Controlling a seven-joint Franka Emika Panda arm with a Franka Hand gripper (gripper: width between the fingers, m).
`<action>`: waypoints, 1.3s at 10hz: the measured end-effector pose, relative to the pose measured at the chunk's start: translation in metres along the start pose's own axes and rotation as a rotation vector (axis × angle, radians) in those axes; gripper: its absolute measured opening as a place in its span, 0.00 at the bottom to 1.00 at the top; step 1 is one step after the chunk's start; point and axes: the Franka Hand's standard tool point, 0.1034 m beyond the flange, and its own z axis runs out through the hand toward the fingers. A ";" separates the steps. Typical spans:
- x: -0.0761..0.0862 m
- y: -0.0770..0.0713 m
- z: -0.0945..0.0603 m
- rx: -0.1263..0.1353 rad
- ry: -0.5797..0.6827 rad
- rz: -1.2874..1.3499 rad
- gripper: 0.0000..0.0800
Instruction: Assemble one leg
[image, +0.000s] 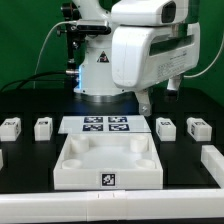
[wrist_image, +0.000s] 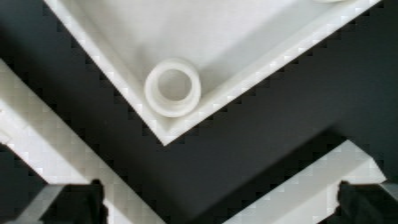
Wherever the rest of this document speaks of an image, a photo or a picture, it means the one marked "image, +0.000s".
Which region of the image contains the white camera cable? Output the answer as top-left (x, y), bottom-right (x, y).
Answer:
top-left (32, 21), bottom-right (78, 90)

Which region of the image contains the white sheet with markers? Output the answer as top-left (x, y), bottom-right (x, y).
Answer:
top-left (58, 115), bottom-right (151, 134)

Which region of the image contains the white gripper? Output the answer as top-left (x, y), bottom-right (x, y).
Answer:
top-left (111, 23), bottom-right (200, 117)

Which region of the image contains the white cable right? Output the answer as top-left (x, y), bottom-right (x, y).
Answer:
top-left (183, 31), bottom-right (224, 79)

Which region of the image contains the white block left edge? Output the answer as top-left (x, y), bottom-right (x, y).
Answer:
top-left (0, 149), bottom-right (4, 171)

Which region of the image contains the black cable bundle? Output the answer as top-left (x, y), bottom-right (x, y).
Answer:
top-left (0, 70), bottom-right (69, 93)

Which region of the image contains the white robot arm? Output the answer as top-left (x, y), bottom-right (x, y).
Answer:
top-left (72, 0), bottom-right (200, 116)

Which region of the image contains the white front rail fixture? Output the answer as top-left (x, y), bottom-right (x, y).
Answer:
top-left (0, 189), bottom-right (224, 224)

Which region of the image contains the white square tabletop part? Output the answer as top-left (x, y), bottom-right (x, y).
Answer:
top-left (53, 133), bottom-right (163, 190)

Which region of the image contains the black camera on stand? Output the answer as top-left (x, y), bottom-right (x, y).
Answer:
top-left (57, 2), bottom-right (112, 78)

